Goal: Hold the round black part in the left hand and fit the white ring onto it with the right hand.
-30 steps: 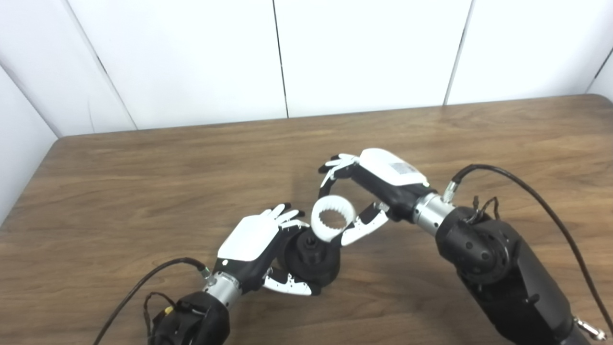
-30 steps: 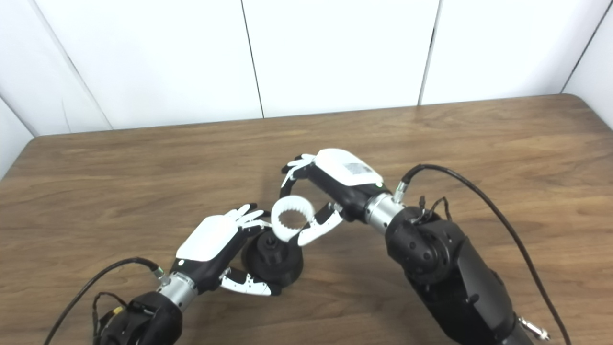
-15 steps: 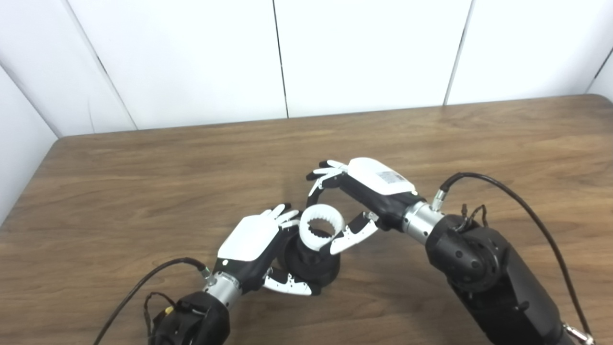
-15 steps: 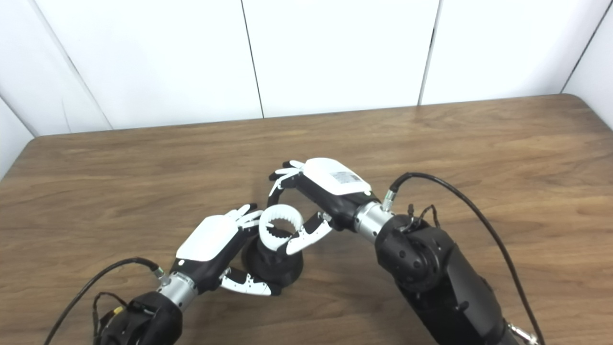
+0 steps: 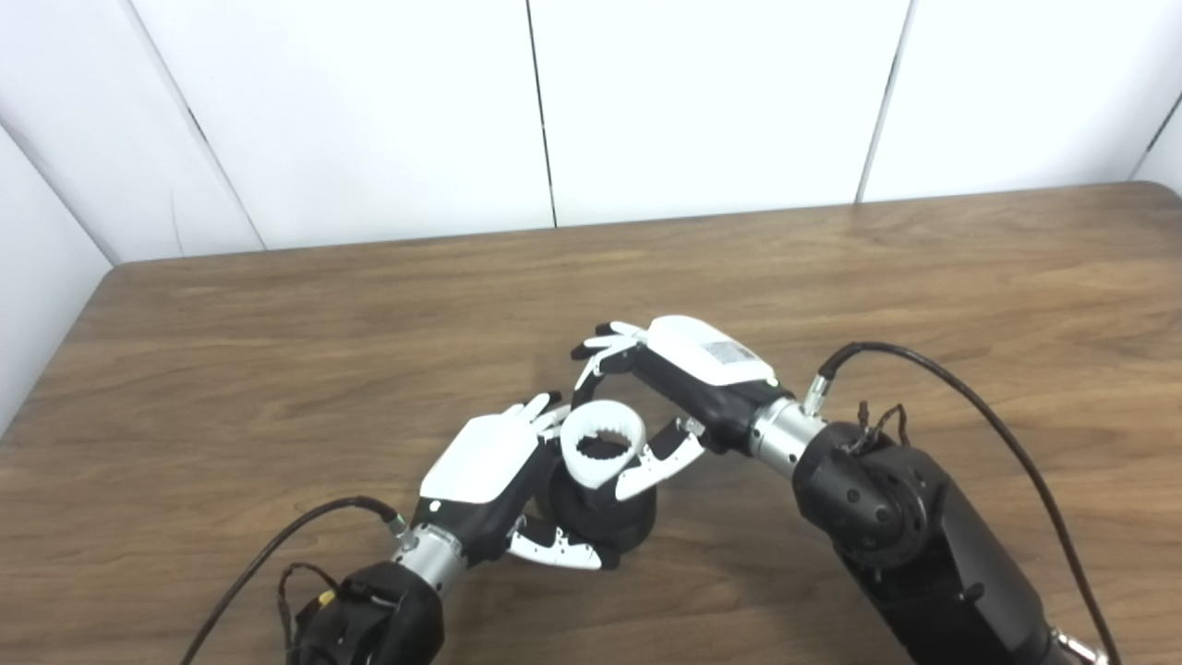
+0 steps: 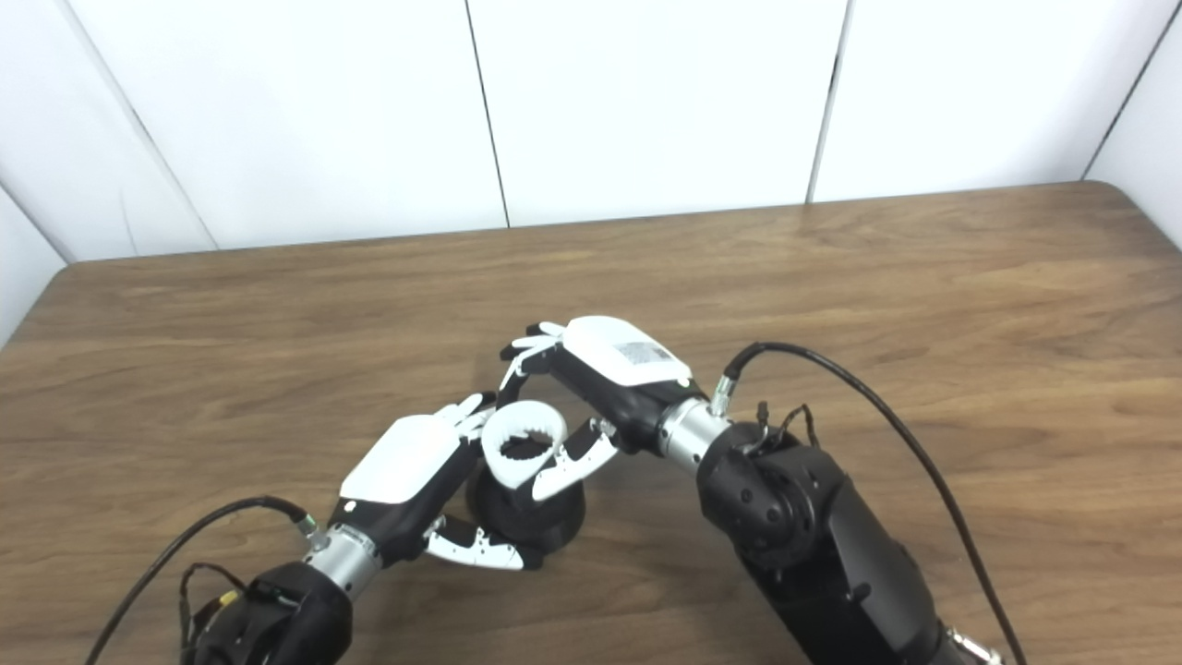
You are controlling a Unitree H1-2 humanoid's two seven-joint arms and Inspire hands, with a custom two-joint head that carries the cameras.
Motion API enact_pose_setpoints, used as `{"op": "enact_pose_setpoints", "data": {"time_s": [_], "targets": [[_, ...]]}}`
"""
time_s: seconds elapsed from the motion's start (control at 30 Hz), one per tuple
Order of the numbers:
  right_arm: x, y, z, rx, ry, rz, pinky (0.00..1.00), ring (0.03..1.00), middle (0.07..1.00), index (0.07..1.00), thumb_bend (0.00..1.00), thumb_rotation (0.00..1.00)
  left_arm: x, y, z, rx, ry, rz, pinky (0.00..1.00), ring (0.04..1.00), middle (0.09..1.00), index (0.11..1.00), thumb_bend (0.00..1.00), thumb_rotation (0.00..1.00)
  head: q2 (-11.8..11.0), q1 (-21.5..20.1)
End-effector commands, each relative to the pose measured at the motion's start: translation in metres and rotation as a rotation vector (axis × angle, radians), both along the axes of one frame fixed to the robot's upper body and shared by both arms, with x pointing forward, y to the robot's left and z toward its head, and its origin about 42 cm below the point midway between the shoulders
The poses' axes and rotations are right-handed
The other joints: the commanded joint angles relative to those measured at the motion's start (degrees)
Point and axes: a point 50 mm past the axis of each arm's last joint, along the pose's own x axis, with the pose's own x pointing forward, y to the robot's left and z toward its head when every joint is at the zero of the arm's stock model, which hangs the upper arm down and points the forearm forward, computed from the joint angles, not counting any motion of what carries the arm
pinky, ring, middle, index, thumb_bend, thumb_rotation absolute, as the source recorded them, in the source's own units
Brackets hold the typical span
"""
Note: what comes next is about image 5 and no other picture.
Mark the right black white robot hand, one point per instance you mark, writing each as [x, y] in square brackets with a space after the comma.
[711, 365]

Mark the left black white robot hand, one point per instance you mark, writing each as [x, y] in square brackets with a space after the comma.
[480, 462]

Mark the round black part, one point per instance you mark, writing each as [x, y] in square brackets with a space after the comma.
[600, 522]

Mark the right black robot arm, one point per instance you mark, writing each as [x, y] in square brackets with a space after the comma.
[905, 536]

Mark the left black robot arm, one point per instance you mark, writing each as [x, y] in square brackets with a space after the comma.
[369, 619]

